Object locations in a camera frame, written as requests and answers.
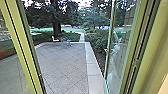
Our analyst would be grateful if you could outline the garden shrub bed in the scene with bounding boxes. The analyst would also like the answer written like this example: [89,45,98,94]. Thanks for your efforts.
[84,27,112,69]

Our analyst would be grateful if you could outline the green framed glass wall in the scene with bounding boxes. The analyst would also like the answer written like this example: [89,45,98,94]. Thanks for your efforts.
[0,0,47,94]

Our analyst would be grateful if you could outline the white outdoor chair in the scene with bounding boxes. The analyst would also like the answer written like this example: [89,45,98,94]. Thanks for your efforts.
[50,35,61,44]

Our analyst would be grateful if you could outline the green framed glass door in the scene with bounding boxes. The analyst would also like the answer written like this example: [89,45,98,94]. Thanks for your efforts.
[103,0,168,94]

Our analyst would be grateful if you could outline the large dark tree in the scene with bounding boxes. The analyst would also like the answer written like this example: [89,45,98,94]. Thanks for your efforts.
[24,0,81,38]

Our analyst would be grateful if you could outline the green hedge planter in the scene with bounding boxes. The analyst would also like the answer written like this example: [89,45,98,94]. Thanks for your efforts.
[0,39,17,62]

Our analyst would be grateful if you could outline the small metal outdoor table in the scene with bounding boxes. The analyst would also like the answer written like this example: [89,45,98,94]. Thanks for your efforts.
[64,38,73,47]

